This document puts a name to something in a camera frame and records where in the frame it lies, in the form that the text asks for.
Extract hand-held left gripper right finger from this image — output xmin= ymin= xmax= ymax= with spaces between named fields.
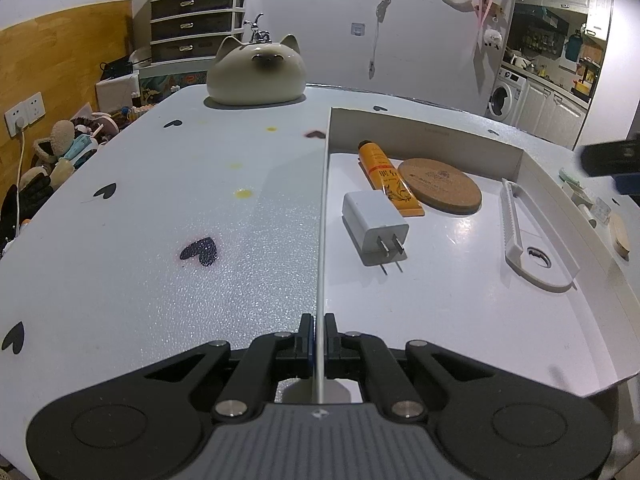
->
xmin=325 ymin=312 xmax=561 ymax=423

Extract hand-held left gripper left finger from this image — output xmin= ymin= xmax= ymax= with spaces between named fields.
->
xmin=75 ymin=312 xmax=317 ymax=423

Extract beige plastic handled holder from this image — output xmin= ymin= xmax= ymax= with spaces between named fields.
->
xmin=567 ymin=182 xmax=599 ymax=229

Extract wooden oval brush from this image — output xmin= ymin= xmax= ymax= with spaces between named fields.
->
xmin=609 ymin=212 xmax=632 ymax=261

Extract white plastic tray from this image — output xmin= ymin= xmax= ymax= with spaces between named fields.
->
xmin=501 ymin=177 xmax=581 ymax=294

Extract white charger plug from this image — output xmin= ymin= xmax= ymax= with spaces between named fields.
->
xmin=342 ymin=191 xmax=410 ymax=276

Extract white cardboard box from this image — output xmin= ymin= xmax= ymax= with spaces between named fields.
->
xmin=312 ymin=106 xmax=640 ymax=407

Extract round cork coaster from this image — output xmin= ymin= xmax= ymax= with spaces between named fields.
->
xmin=397 ymin=158 xmax=484 ymax=215

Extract orange cream tube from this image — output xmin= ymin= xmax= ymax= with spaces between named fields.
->
xmin=357 ymin=140 xmax=426 ymax=219

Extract white lower kitchen cabinets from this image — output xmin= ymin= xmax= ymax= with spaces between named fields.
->
xmin=515 ymin=80 xmax=589 ymax=149

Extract white washing machine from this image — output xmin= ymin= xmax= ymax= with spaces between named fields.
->
xmin=487 ymin=67 xmax=530 ymax=124

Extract kitchen spice rack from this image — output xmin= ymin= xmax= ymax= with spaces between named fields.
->
xmin=520 ymin=30 xmax=566 ymax=59

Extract cat-shaped ceramic lamp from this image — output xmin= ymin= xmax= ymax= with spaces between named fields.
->
xmin=206 ymin=35 xmax=307 ymax=107

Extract colourful crayon row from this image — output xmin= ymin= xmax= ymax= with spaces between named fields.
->
xmin=127 ymin=102 xmax=161 ymax=121

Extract patterned low cabinet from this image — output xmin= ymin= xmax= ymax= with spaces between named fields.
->
xmin=137 ymin=62 xmax=216 ymax=104

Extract blue face mask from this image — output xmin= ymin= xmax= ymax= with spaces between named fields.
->
xmin=62 ymin=135 xmax=99 ymax=164

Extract black glove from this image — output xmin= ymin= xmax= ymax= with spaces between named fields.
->
xmin=0 ymin=175 xmax=54 ymax=241

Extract white storage box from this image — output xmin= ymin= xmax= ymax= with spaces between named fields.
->
xmin=95 ymin=72 xmax=141 ymax=111

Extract small silver figurine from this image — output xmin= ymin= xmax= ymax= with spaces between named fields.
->
xmin=243 ymin=13 xmax=272 ymax=44

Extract beige plush slipper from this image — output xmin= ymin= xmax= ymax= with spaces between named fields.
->
xmin=32 ymin=120 xmax=76 ymax=164

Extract white dome lamp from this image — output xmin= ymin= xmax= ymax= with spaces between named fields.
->
xmin=127 ymin=45 xmax=154 ymax=69

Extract black handbag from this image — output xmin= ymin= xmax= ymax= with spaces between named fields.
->
xmin=100 ymin=57 xmax=135 ymax=81

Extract white plastic drawer unit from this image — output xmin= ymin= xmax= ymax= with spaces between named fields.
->
xmin=150 ymin=0 xmax=247 ymax=66

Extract narrow white wall cabinet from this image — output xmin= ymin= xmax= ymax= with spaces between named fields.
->
xmin=585 ymin=0 xmax=615 ymax=36

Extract hanging grey cable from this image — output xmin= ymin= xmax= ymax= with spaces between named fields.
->
xmin=367 ymin=0 xmax=392 ymax=80

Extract white charging cable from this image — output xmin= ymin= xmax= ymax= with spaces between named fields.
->
xmin=14 ymin=127 xmax=27 ymax=226

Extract white wall outlet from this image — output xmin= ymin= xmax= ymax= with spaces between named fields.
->
xmin=4 ymin=91 xmax=45 ymax=137

